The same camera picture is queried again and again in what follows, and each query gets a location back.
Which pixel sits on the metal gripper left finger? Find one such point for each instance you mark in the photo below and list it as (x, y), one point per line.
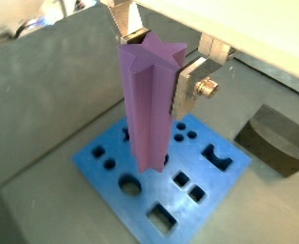
(127, 21)

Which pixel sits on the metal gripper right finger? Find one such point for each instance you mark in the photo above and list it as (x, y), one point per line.
(194, 81)

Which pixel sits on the blue shape-sorter board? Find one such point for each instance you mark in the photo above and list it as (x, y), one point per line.
(164, 206)

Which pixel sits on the purple star-shaped peg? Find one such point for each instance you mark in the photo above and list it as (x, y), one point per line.
(150, 67)

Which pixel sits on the dark grey block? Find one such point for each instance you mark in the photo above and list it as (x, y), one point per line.
(270, 136)

